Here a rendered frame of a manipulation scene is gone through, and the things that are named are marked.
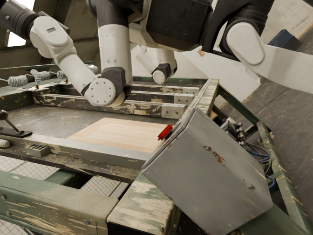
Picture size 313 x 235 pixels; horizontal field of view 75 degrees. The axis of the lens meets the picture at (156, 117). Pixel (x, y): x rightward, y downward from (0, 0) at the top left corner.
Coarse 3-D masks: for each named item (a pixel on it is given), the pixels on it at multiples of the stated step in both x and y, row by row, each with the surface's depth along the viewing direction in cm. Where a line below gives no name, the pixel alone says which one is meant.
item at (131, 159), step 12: (12, 144) 83; (24, 144) 80; (48, 144) 76; (60, 144) 75; (72, 144) 75; (84, 144) 75; (72, 156) 74; (84, 156) 72; (96, 156) 70; (108, 156) 68; (120, 156) 67; (132, 156) 66; (144, 156) 66; (132, 168) 66
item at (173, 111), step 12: (36, 72) 140; (36, 84) 143; (36, 96) 142; (48, 96) 139; (60, 96) 137; (72, 96) 137; (84, 108) 132; (96, 108) 129; (108, 108) 126; (120, 108) 123; (132, 108) 120; (144, 108) 118; (156, 108) 115; (168, 108) 113; (180, 108) 111
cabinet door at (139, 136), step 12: (108, 120) 106; (120, 120) 106; (84, 132) 91; (96, 132) 92; (108, 132) 92; (120, 132) 91; (132, 132) 91; (144, 132) 91; (156, 132) 91; (96, 144) 80; (108, 144) 80; (120, 144) 80; (132, 144) 80; (144, 144) 80; (156, 144) 79
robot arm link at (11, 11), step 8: (0, 0) 57; (8, 0) 60; (0, 8) 58; (8, 8) 57; (16, 8) 58; (24, 8) 59; (0, 16) 57; (8, 16) 57; (0, 24) 59; (8, 24) 58; (8, 32) 61
